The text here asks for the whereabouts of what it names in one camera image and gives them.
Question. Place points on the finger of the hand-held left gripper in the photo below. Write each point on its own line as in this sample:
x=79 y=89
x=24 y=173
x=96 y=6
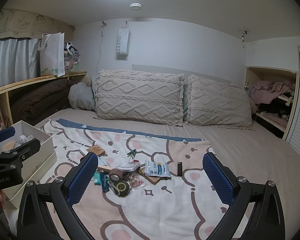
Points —
x=3 y=133
x=30 y=145

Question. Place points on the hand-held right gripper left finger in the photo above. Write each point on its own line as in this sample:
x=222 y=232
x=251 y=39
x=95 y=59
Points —
x=82 y=177

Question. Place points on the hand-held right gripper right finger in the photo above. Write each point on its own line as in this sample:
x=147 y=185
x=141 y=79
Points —
x=217 y=180

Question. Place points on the white storage box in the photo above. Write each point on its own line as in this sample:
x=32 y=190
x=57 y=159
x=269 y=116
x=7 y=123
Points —
x=46 y=150

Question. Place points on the bag of pink beads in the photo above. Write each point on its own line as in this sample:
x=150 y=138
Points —
x=136 y=181

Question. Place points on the person's left hand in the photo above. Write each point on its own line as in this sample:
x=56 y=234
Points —
x=0 y=197

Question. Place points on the white paper ball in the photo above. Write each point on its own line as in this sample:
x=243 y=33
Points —
x=22 y=138

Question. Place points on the white cardboard box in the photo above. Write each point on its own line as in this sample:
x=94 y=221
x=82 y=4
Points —
x=12 y=196

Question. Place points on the wooden block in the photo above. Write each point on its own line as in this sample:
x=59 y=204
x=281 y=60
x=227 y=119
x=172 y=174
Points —
x=103 y=168

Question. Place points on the small white box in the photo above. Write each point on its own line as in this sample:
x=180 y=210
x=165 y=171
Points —
x=83 y=152

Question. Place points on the white paper packet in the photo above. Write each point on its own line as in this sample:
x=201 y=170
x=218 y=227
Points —
x=102 y=160

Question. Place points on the square wooden coaster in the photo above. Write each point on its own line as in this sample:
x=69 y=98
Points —
x=97 y=151

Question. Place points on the brown tape roll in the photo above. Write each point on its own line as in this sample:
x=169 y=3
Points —
x=120 y=172

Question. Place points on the black lighter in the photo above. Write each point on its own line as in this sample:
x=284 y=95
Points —
x=179 y=168

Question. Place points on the beige bed sheet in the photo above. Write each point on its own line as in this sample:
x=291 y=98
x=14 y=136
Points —
x=240 y=140

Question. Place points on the clear plastic case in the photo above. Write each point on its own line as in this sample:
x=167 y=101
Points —
x=128 y=166

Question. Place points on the brown folded duvet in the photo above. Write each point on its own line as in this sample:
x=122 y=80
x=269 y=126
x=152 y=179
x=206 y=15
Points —
x=45 y=97

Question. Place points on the green clip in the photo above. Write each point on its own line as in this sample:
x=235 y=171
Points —
x=132 y=152

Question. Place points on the printed cartoon blanket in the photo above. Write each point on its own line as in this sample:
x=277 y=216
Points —
x=165 y=205

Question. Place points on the blue white packet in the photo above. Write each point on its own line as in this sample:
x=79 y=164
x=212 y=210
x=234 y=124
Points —
x=156 y=168

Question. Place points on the wooden board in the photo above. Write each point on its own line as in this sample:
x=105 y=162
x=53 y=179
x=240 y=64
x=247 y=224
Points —
x=152 y=180

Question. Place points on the grey curtain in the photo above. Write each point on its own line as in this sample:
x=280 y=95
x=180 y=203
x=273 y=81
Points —
x=15 y=62

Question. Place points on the grey cushion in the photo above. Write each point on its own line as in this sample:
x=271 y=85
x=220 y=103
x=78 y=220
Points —
x=81 y=95

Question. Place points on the beige knit pillow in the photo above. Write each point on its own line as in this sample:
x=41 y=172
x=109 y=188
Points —
x=217 y=105
x=137 y=97

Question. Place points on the beige plush toy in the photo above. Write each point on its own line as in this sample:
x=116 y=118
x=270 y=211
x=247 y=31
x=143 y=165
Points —
x=90 y=80

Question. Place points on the dark clothes pile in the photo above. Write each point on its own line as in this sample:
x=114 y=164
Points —
x=272 y=108

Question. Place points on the white tote bag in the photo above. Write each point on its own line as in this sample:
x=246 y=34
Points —
x=52 y=55

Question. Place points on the clear bin of small packets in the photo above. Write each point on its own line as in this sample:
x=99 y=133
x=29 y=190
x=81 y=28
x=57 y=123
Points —
x=72 y=60

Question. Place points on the pink clothes pile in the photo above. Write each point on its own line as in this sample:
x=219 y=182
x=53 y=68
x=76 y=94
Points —
x=265 y=90

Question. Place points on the beige printed valance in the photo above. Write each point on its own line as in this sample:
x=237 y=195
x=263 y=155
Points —
x=15 y=25

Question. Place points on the white hanging pouch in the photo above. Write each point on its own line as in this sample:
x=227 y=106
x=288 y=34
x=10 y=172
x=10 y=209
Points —
x=122 y=42

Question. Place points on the white smoke detector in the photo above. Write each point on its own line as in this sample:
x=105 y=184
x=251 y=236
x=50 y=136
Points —
x=135 y=6

